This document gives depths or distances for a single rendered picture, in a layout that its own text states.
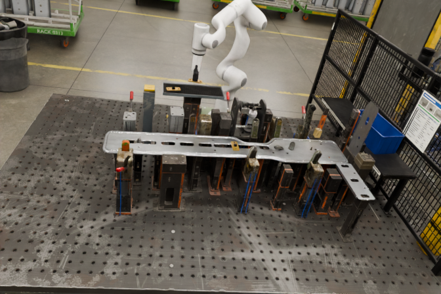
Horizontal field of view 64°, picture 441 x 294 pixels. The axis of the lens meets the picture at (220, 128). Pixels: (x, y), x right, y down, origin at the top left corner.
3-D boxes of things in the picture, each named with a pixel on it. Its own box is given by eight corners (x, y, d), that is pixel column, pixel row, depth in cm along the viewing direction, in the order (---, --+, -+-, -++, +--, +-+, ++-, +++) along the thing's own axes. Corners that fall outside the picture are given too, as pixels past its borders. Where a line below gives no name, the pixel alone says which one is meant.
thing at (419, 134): (422, 155, 196) (451, 107, 179) (399, 132, 214) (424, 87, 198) (426, 155, 196) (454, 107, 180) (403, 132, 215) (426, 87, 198)
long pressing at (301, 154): (100, 156, 177) (100, 153, 176) (106, 130, 195) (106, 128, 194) (350, 165, 205) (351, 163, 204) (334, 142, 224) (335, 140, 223)
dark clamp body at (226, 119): (209, 171, 226) (218, 121, 205) (207, 158, 237) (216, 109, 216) (226, 171, 228) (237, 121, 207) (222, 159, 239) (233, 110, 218)
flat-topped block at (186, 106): (178, 153, 235) (185, 94, 211) (177, 146, 242) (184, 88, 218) (193, 154, 237) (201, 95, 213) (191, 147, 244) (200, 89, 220)
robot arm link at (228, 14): (247, 24, 206) (212, 54, 195) (227, 16, 214) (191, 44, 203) (245, 11, 199) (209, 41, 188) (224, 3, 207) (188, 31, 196)
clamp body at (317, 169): (294, 218, 203) (313, 172, 184) (289, 203, 212) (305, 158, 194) (309, 218, 204) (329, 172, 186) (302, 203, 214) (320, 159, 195)
